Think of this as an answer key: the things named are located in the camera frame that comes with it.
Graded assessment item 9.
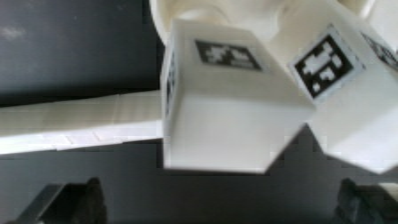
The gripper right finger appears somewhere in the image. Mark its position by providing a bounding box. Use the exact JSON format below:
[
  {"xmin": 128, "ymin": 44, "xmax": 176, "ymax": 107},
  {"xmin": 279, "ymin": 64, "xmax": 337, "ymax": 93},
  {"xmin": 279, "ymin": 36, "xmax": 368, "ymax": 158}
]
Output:
[{"xmin": 330, "ymin": 179, "xmax": 398, "ymax": 224}]

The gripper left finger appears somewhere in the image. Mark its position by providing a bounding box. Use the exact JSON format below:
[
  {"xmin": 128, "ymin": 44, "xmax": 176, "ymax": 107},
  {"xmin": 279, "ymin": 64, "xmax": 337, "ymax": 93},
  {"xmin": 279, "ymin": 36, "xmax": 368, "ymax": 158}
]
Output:
[{"xmin": 7, "ymin": 177, "xmax": 108, "ymax": 224}]

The white stool leg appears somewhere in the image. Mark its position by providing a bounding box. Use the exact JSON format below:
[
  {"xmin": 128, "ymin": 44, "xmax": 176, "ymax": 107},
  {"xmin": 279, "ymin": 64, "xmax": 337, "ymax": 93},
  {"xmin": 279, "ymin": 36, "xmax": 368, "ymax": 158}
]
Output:
[
  {"xmin": 161, "ymin": 19, "xmax": 314, "ymax": 173},
  {"xmin": 270, "ymin": 0, "xmax": 398, "ymax": 174}
]

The white round stool seat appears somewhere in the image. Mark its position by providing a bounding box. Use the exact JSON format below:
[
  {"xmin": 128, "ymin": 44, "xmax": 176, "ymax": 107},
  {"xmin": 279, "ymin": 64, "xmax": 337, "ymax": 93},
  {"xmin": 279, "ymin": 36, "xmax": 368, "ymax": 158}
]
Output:
[{"xmin": 149, "ymin": 0, "xmax": 376, "ymax": 43}]

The white U-shaped obstacle fence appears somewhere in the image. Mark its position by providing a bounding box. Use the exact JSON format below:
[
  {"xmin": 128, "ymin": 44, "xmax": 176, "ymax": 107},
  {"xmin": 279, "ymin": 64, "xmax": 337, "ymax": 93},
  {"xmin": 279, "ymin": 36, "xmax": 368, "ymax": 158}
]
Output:
[{"xmin": 0, "ymin": 91, "xmax": 163, "ymax": 155}]

